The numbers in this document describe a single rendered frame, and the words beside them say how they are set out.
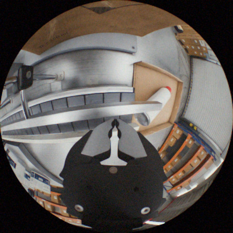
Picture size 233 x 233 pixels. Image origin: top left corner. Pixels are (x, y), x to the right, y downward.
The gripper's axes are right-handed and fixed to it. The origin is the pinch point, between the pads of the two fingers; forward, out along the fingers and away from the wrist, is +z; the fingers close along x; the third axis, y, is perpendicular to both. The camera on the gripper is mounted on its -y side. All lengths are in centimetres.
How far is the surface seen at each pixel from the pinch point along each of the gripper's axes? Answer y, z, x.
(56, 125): 2.2, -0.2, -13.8
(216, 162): 142, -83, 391
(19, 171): 26, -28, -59
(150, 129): 12.9, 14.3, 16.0
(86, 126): 3.3, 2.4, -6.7
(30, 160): 23, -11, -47
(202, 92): -45, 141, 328
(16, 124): -3.5, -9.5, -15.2
